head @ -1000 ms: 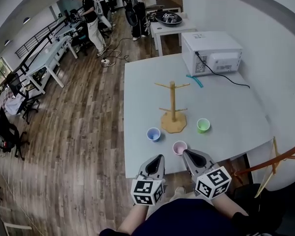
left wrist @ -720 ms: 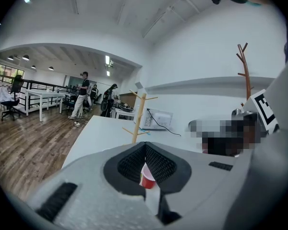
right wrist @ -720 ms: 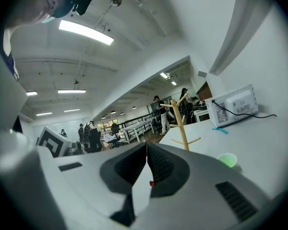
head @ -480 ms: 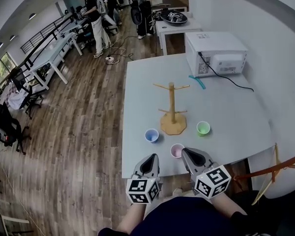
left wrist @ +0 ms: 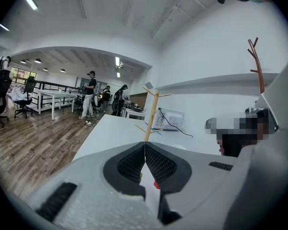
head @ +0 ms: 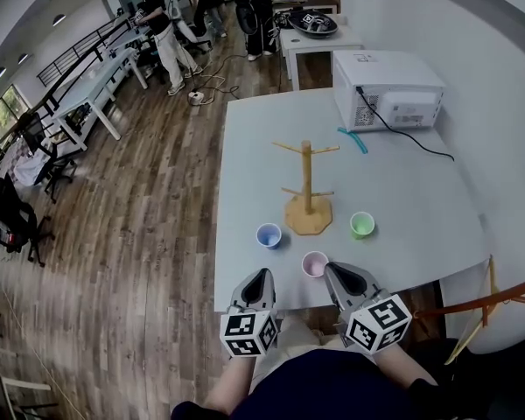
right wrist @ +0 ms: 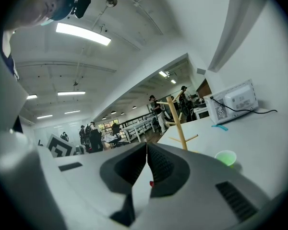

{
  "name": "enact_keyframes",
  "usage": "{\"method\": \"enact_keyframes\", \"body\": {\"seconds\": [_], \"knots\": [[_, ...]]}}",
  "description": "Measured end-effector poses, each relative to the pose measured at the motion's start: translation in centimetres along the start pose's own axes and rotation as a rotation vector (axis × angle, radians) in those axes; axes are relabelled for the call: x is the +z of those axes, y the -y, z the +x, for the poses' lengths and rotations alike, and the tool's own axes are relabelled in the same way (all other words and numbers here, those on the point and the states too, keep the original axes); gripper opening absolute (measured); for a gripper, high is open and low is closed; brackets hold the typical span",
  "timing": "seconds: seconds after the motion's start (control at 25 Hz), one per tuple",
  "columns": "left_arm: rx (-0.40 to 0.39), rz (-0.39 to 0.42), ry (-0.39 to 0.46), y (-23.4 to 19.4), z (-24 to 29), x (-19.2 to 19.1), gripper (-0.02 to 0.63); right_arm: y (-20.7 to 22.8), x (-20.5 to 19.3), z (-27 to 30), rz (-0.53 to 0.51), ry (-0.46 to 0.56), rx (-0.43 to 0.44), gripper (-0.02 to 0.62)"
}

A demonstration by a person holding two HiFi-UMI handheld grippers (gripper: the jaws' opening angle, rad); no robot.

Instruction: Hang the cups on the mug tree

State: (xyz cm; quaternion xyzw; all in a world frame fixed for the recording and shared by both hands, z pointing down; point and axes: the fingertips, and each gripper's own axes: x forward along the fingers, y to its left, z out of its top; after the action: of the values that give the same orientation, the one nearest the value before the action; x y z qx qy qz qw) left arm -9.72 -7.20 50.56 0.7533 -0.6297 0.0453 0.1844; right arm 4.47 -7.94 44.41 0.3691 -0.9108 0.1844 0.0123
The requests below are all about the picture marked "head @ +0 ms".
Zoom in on wooden cup tree stand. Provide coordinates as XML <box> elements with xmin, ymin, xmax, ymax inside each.
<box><xmin>271</xmin><ymin>140</ymin><xmax>341</xmax><ymax>237</ymax></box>

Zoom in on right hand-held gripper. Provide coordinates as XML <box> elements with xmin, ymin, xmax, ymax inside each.
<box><xmin>323</xmin><ymin>261</ymin><xmax>412</xmax><ymax>356</ymax></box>

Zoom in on brown coat rack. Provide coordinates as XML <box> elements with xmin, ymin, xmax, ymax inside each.
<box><xmin>409</xmin><ymin>247</ymin><xmax>525</xmax><ymax>328</ymax></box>

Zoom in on person's left forearm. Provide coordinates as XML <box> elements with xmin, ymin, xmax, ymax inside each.
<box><xmin>204</xmin><ymin>354</ymin><xmax>260</xmax><ymax>411</ymax></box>

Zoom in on blue plastic cup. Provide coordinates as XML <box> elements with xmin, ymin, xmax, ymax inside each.
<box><xmin>255</xmin><ymin>222</ymin><xmax>283</xmax><ymax>252</ymax></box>

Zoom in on window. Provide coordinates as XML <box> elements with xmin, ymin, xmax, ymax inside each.
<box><xmin>0</xmin><ymin>84</ymin><xmax>30</xmax><ymax>157</ymax></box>

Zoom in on black metal railing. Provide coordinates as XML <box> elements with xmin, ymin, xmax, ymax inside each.
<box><xmin>37</xmin><ymin>15</ymin><xmax>135</xmax><ymax>104</ymax></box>

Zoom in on black power cable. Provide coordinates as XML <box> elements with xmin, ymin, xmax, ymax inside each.
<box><xmin>354</xmin><ymin>84</ymin><xmax>456</xmax><ymax>162</ymax></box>

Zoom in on small white table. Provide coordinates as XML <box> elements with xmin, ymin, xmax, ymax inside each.
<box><xmin>278</xmin><ymin>15</ymin><xmax>364</xmax><ymax>91</ymax></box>

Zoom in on long white desk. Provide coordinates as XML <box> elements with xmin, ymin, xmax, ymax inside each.
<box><xmin>51</xmin><ymin>48</ymin><xmax>137</xmax><ymax>152</ymax></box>

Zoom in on red plastic cup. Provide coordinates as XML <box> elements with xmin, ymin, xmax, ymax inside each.
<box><xmin>301</xmin><ymin>250</ymin><xmax>330</xmax><ymax>278</ymax></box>

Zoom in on white microwave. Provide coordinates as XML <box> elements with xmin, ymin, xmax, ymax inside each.
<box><xmin>332</xmin><ymin>49</ymin><xmax>446</xmax><ymax>134</ymax></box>

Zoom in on teal plastic strip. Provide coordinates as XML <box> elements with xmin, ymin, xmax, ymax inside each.
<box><xmin>336</xmin><ymin>126</ymin><xmax>369</xmax><ymax>156</ymax></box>

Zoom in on person's beige trousers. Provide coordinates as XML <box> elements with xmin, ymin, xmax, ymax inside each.
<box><xmin>248</xmin><ymin>315</ymin><xmax>347</xmax><ymax>393</ymax></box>

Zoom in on black round dish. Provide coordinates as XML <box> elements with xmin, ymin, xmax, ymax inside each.
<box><xmin>234</xmin><ymin>4</ymin><xmax>260</xmax><ymax>37</ymax></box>
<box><xmin>287</xmin><ymin>10</ymin><xmax>339</xmax><ymax>39</ymax></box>

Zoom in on person's right forearm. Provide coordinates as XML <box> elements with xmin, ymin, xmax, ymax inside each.
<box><xmin>369</xmin><ymin>343</ymin><xmax>439</xmax><ymax>394</ymax></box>

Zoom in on black office chair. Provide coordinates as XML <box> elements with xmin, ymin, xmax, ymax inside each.
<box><xmin>0</xmin><ymin>172</ymin><xmax>56</xmax><ymax>269</ymax></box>
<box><xmin>19</xmin><ymin>111</ymin><xmax>78</xmax><ymax>205</ymax></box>
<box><xmin>419</xmin><ymin>337</ymin><xmax>525</xmax><ymax>420</ymax></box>

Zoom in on person's navy shirt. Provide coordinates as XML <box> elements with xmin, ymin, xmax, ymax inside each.
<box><xmin>170</xmin><ymin>347</ymin><xmax>439</xmax><ymax>420</ymax></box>

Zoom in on green plastic cup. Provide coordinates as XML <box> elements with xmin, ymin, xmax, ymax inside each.
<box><xmin>349</xmin><ymin>211</ymin><xmax>375</xmax><ymax>241</ymax></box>

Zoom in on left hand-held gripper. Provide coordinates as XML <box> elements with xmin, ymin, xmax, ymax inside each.
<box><xmin>220</xmin><ymin>268</ymin><xmax>279</xmax><ymax>359</ymax></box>

